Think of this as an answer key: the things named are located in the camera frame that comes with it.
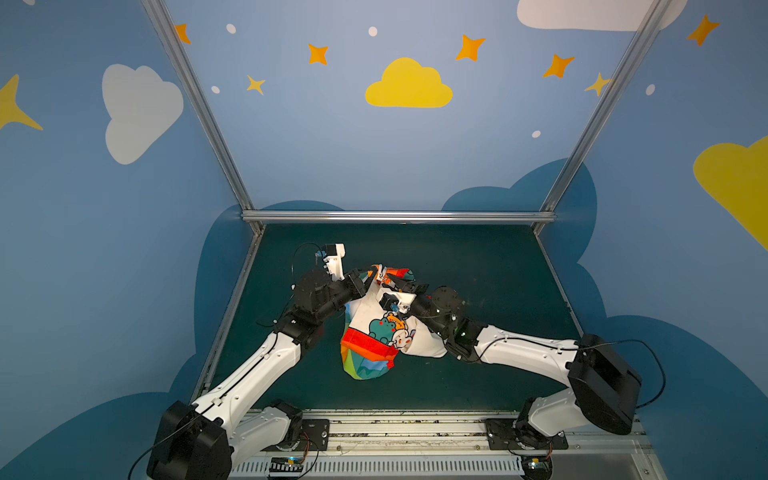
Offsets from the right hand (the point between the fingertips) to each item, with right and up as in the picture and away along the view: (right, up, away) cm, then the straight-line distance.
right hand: (395, 271), depth 75 cm
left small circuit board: (-27, -48, -3) cm, 55 cm away
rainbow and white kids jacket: (-6, -19, +7) cm, 20 cm away
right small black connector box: (+36, -49, -2) cm, 61 cm away
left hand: (-5, +1, -2) cm, 5 cm away
